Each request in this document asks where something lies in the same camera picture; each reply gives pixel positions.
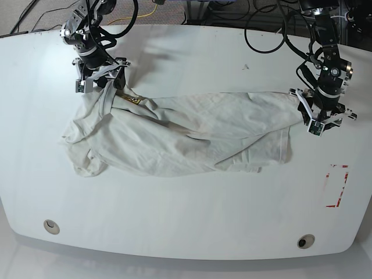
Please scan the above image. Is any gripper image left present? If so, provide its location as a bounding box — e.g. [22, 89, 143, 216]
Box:
[60, 11, 130, 93]

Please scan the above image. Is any table grommet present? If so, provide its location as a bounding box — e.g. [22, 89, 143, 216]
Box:
[44, 220, 60, 235]
[297, 234, 315, 249]

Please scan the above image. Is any right table grommet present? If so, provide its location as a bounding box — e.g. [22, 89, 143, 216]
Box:
[297, 234, 315, 249]

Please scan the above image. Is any white t-shirt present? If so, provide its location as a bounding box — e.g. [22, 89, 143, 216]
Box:
[62, 84, 302, 177]

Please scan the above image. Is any left table grommet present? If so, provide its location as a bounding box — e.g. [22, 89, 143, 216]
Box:
[44, 220, 60, 235]

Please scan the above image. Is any yellow cable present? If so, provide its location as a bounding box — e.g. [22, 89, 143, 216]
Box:
[106, 5, 159, 26]

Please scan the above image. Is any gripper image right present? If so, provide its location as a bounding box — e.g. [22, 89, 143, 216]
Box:
[289, 51, 357, 136]

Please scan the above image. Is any red tape rectangle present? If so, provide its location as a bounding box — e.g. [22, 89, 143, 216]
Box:
[323, 164, 349, 208]

